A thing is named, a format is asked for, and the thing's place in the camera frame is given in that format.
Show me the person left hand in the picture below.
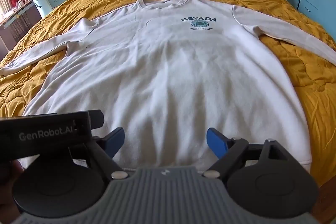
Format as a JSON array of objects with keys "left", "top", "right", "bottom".
[{"left": 1, "top": 160, "right": 24, "bottom": 223}]

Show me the white Nevada sweatshirt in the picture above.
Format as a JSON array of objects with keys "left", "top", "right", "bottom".
[{"left": 1, "top": 0, "right": 335, "bottom": 170}]

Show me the light blue desk chair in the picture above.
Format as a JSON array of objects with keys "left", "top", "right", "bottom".
[{"left": 32, "top": 0, "right": 53, "bottom": 18}]

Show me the mustard yellow quilt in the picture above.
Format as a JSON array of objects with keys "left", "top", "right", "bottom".
[{"left": 1, "top": 0, "right": 335, "bottom": 223}]

